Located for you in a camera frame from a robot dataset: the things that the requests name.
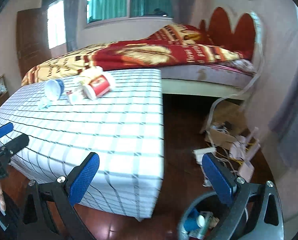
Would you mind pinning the white power strip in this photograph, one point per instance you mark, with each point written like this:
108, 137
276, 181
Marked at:
202, 151

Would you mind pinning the red heart-shaped headboard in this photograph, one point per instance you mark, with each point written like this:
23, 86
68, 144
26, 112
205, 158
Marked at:
219, 33

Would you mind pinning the blue white paper cup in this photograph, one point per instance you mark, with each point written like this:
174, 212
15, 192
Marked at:
54, 89

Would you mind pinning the grey hanging towel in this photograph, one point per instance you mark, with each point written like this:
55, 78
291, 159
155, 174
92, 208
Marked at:
284, 128

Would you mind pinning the green white carton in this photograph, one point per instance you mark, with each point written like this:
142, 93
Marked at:
203, 222

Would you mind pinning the yellow crumpled wrapper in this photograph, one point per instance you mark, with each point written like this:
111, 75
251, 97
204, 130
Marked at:
86, 76

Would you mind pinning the red paper cup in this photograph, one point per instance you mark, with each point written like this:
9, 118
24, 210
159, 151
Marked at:
99, 86

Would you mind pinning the grey curtain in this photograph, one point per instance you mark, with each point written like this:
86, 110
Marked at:
71, 8

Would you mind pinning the brown paper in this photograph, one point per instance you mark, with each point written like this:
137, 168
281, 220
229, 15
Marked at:
213, 222

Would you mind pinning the cardboard box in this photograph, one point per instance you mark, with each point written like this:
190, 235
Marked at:
227, 123

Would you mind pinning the small white red box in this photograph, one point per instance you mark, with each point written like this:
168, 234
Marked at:
75, 96

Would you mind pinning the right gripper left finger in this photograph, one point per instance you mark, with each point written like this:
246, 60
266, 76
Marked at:
79, 179

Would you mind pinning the black trash bucket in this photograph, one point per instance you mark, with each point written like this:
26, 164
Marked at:
233, 219

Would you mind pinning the window with green curtain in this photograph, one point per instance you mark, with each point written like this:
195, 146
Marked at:
111, 10

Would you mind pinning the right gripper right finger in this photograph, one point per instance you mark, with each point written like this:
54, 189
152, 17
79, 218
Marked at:
221, 179

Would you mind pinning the red yellow patterned blanket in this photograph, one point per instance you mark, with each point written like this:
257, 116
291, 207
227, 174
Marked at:
172, 45

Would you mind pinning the checkered white tablecloth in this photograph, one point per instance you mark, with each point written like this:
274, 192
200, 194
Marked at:
124, 127

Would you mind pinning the brown wooden door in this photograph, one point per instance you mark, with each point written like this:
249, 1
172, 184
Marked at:
31, 39

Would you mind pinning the blue cloth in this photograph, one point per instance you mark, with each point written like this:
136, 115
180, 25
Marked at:
190, 223

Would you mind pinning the white wifi router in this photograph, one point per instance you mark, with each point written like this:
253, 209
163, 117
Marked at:
246, 170

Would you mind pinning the bed with grey mattress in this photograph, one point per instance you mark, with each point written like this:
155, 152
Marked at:
215, 80

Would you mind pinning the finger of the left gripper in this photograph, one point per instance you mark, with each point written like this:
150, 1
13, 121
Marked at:
14, 146
1, 131

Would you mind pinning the person's left hand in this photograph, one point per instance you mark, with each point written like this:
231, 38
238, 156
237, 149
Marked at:
2, 200

